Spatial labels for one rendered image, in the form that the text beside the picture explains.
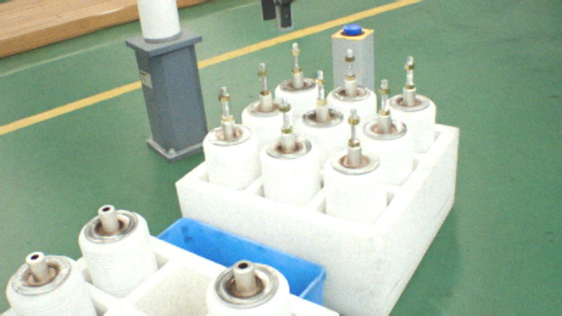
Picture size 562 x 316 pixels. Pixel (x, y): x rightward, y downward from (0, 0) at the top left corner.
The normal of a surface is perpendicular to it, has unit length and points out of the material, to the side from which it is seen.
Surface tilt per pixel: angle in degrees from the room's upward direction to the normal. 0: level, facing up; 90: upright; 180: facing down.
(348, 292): 90
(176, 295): 90
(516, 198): 0
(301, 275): 88
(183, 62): 90
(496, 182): 0
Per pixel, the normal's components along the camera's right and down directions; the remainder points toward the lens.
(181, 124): 0.59, 0.35
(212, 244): -0.56, 0.41
